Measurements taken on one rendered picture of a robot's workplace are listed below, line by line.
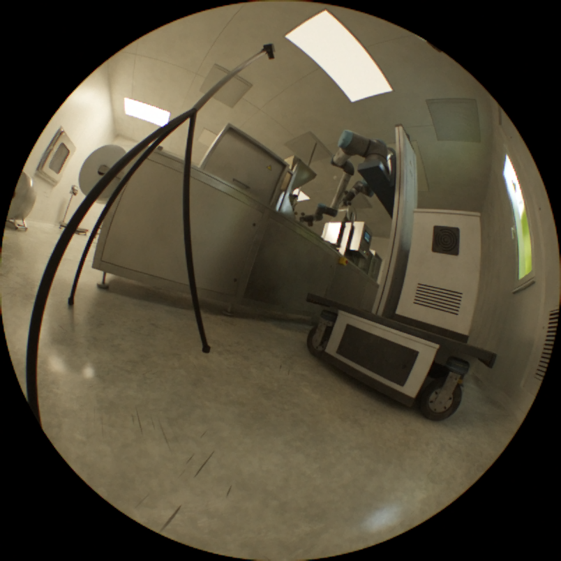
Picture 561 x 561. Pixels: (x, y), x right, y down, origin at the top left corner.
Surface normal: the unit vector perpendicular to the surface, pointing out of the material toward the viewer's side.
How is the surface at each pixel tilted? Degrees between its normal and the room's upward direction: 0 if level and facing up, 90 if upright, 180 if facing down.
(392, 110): 180
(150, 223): 90
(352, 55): 180
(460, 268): 90
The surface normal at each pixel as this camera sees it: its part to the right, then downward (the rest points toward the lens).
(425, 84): -0.31, 0.95
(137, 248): 0.62, 0.19
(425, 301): -0.76, -0.25
